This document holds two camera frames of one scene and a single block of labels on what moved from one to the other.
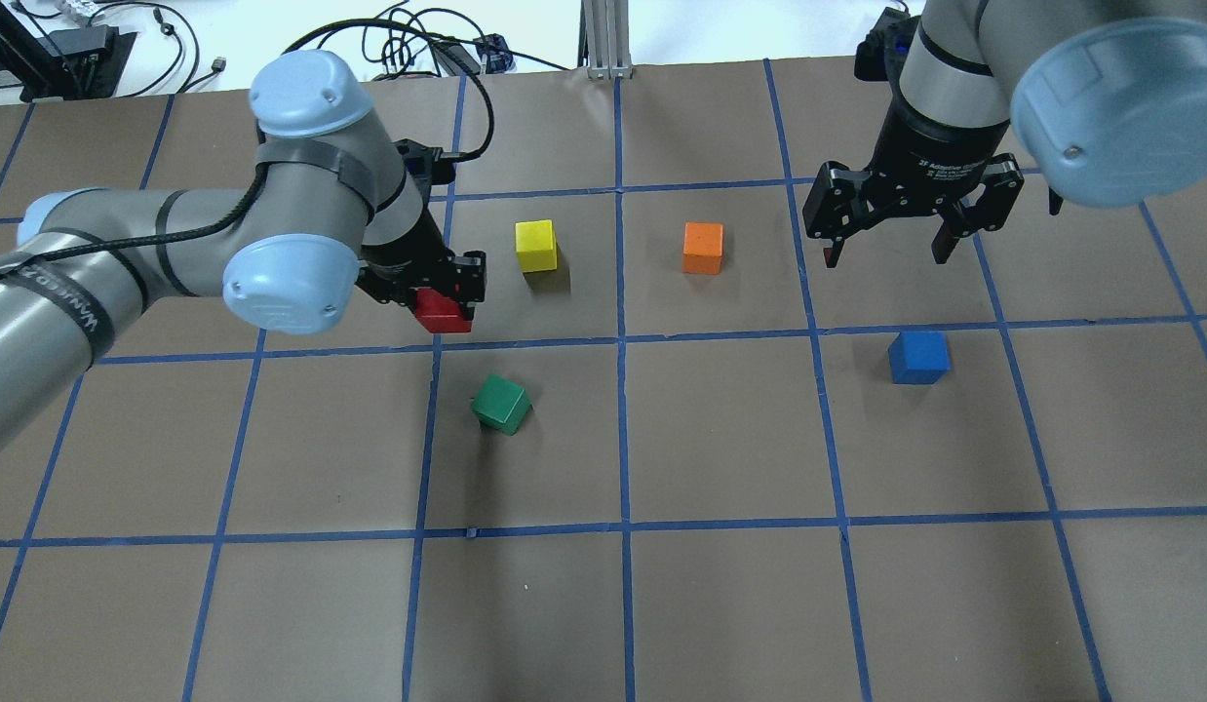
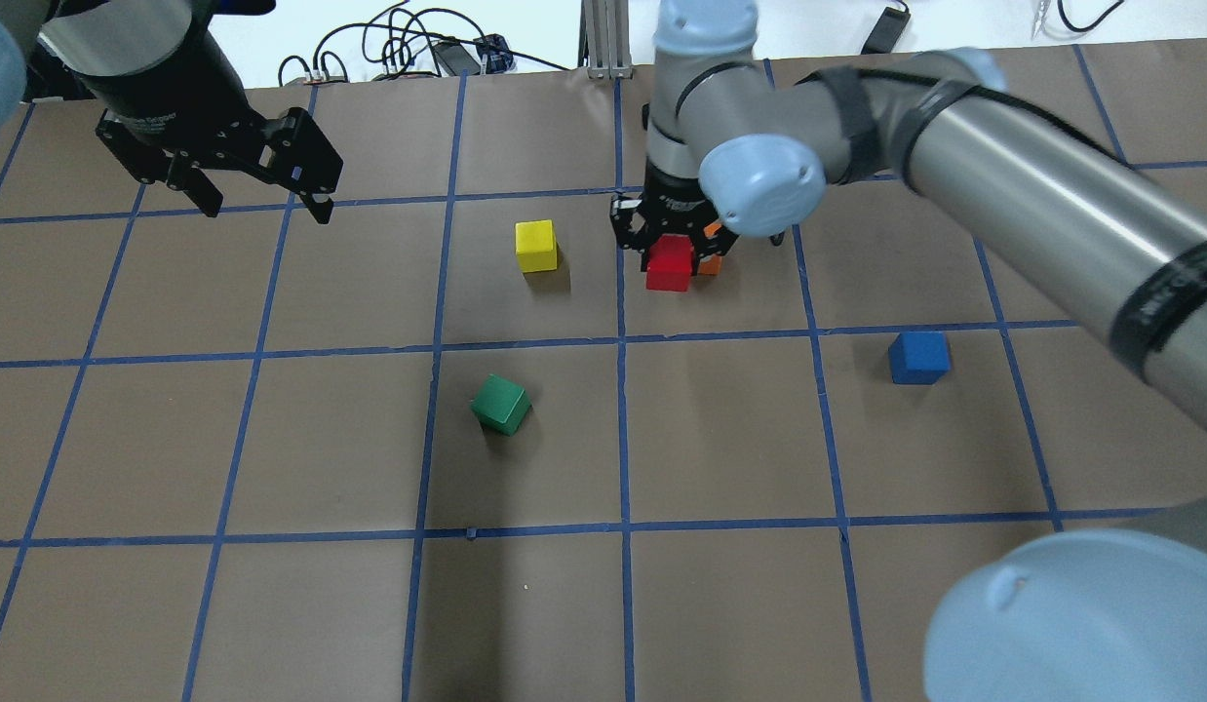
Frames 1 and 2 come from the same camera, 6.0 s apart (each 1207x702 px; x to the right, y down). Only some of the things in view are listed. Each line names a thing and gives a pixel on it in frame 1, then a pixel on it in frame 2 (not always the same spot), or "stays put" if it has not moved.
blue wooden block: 918,357 stays put
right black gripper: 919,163 -> 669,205
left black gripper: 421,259 -> 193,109
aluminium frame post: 604,40 stays put
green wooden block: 501,404 stays put
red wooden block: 440,314 -> 670,263
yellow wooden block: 535,246 stays put
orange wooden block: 703,248 stays put
